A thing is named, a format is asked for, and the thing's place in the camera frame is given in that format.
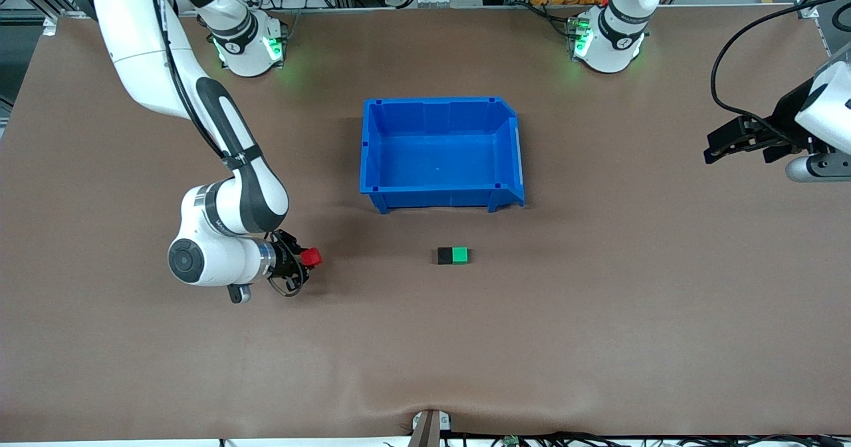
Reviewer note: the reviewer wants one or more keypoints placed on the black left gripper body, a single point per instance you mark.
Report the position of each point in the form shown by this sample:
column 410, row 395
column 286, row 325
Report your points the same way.
column 788, row 117

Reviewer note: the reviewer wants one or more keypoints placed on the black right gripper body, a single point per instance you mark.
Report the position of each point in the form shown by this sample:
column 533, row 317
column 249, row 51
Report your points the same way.
column 284, row 258

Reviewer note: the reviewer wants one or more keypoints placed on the small red cube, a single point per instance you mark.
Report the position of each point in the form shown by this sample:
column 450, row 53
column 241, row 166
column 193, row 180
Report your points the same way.
column 312, row 257

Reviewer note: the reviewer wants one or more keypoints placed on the small green cube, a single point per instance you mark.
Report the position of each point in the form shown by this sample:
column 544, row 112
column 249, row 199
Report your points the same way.
column 460, row 255

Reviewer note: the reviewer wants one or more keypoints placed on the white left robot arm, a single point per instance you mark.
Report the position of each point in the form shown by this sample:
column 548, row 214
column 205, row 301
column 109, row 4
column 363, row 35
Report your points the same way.
column 611, row 41

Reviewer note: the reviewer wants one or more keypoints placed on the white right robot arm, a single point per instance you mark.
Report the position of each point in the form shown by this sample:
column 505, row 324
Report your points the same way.
column 146, row 41

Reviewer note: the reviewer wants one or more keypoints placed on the small black cube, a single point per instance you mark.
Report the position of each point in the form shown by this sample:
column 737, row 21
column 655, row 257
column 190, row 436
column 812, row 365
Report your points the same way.
column 445, row 257

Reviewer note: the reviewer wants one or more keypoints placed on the brown table mat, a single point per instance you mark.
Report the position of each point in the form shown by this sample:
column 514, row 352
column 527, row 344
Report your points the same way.
column 266, row 367

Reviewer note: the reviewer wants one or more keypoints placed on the blue plastic storage bin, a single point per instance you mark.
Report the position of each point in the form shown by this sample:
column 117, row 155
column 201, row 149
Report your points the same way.
column 432, row 161

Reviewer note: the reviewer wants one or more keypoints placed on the small green circuit board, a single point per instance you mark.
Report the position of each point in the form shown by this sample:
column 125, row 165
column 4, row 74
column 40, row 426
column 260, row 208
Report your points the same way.
column 511, row 441

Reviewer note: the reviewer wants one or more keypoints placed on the white corner bracket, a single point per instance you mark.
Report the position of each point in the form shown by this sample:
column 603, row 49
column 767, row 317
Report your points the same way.
column 810, row 12
column 50, row 26

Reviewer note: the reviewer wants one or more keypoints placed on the metal clamp bracket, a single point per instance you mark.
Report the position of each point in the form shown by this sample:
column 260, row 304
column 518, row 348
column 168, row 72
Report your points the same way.
column 429, row 430

